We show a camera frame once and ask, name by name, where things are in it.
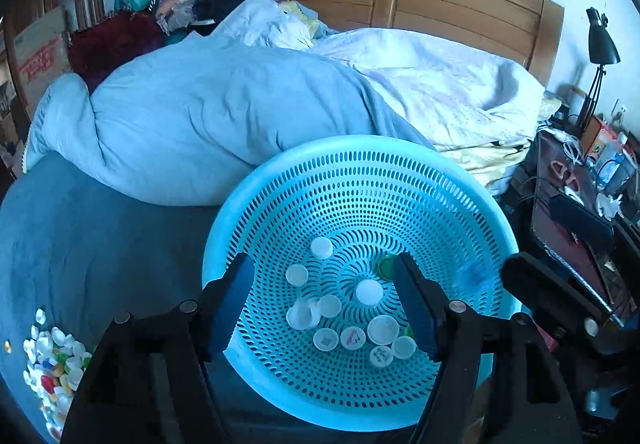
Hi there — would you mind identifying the pale yellow bed sheet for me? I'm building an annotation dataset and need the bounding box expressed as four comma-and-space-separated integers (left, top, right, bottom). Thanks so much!
440, 92, 563, 185

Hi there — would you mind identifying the light blue perforated basket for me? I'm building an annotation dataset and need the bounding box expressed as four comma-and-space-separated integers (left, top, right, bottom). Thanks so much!
201, 134, 523, 431

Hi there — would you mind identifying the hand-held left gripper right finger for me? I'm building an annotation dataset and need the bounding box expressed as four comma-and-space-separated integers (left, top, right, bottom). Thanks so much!
392, 251, 583, 444

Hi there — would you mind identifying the dark wooden nightstand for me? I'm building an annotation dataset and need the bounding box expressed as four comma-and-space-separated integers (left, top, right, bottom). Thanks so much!
530, 129, 640, 325

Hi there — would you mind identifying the dark red fuzzy blanket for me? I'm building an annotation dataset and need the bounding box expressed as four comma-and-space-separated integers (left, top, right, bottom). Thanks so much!
67, 12, 167, 92

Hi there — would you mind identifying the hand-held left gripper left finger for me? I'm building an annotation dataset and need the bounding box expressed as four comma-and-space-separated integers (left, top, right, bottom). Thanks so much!
60, 251, 257, 444

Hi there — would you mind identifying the red printed cardboard box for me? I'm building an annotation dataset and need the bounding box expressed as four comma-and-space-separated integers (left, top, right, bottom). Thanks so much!
12, 7, 71, 100

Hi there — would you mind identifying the black desk lamp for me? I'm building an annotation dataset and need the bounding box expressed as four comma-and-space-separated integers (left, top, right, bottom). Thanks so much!
575, 7, 622, 135

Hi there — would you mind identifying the black rectangular case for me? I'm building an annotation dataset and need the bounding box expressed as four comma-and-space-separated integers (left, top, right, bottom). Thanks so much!
550, 194, 615, 252

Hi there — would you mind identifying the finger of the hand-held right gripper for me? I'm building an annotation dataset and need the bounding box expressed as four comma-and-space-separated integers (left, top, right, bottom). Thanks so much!
500, 251, 617, 356

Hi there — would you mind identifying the white quilt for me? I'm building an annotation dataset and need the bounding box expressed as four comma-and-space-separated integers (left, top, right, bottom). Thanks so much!
215, 0, 546, 150

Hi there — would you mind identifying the orange small box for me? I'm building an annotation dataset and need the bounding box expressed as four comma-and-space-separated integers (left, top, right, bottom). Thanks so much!
582, 117, 618, 157

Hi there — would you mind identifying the pile of mixed bottle caps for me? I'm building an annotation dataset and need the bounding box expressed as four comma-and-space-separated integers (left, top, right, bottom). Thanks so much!
22, 307, 96, 442

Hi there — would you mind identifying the cluster of white caps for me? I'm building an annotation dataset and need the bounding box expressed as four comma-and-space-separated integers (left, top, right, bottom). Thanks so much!
285, 237, 418, 370

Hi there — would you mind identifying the large green bottle cap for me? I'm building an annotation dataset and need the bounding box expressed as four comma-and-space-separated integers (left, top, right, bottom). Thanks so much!
377, 255, 401, 281

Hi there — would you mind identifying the light blue duvet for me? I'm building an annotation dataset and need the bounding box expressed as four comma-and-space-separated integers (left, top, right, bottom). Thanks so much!
22, 44, 436, 207

